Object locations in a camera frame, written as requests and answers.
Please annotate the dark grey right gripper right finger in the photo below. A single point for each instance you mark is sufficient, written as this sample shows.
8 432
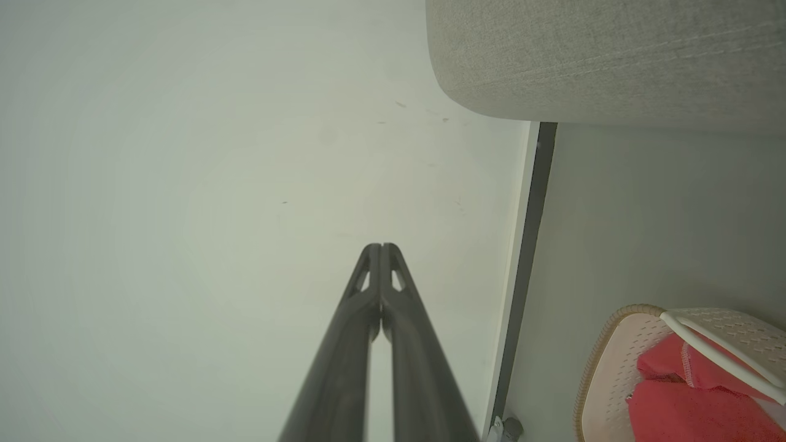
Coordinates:
417 380

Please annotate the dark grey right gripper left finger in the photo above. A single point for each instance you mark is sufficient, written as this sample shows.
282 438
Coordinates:
344 368

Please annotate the red garment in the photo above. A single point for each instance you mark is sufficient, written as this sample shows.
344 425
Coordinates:
688 411

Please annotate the grey fabric sofa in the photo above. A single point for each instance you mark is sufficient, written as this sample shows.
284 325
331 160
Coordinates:
614 55

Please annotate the cream perforated laundry basket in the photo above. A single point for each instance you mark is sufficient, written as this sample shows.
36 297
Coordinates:
614 368

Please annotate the small grey metal bracket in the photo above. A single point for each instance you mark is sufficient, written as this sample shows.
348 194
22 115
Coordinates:
506 428

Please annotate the dark wall trim strip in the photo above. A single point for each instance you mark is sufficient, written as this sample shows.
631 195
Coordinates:
531 245

